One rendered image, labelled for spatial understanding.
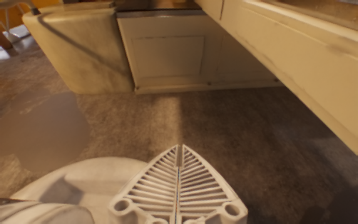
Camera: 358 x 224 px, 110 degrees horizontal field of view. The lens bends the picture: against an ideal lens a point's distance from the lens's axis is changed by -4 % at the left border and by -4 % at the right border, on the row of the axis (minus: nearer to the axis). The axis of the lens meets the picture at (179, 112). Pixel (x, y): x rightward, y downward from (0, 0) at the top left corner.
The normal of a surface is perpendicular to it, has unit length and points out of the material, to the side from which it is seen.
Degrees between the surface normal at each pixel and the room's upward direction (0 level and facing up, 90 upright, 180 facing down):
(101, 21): 90
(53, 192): 73
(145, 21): 90
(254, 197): 0
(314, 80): 90
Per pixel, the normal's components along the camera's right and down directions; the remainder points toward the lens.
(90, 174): -0.01, -0.70
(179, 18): 0.08, 0.72
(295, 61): -1.00, 0.07
